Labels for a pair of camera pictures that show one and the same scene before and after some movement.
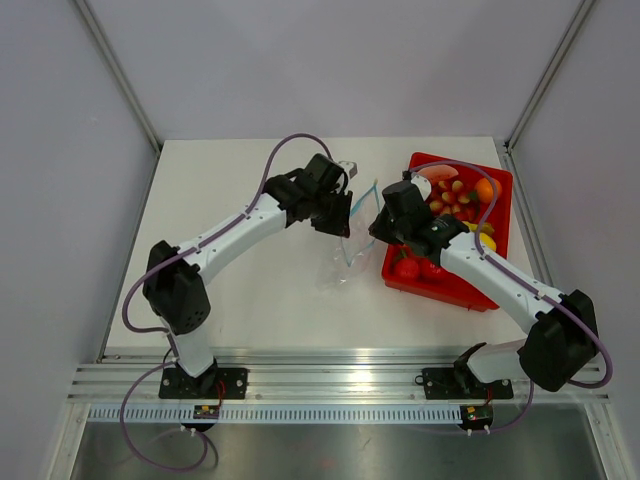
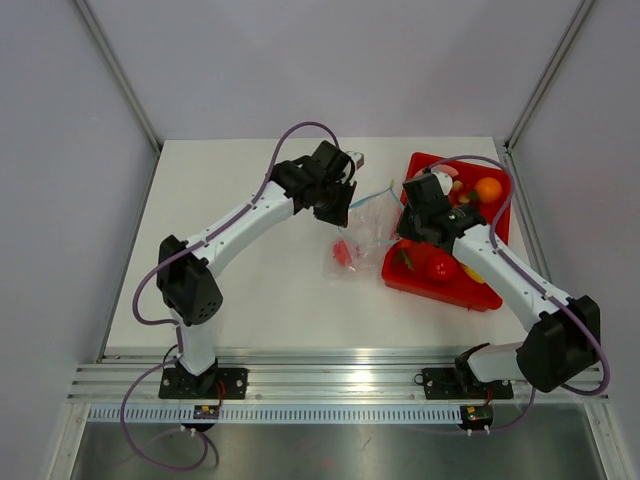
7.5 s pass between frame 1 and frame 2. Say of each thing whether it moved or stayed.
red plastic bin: stayed
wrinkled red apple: moved
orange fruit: stayed
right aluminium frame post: stayed
